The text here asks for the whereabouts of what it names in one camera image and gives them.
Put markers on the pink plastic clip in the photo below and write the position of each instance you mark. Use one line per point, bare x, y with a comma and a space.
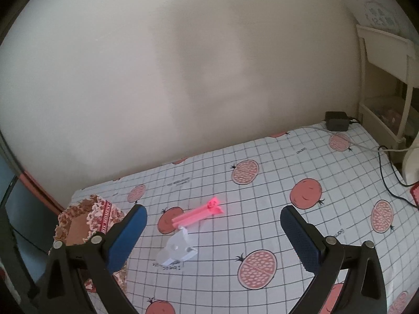
193, 215

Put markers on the pink packet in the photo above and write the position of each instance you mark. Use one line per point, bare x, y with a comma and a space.
391, 116

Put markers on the black power adapter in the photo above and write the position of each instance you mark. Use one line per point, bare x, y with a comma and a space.
337, 121

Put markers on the dark blue refrigerator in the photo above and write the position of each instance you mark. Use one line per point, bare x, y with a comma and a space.
19, 216

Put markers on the desktop with checked tablecloth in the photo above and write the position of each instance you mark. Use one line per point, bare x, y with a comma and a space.
262, 202

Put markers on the floral cardboard box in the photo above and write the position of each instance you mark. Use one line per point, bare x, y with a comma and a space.
101, 216

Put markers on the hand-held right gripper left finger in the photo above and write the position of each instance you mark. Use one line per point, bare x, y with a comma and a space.
126, 238

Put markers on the white plastic holder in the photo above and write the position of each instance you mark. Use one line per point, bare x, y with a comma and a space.
175, 248

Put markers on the pink flat board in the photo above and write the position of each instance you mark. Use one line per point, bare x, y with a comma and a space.
39, 191

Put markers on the white shelf rack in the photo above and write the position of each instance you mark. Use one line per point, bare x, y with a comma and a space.
383, 45

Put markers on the red flat object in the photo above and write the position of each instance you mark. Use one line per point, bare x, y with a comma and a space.
415, 194

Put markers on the white printed paper bag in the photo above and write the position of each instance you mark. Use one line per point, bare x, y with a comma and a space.
381, 14

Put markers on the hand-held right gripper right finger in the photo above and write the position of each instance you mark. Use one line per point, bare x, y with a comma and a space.
301, 238

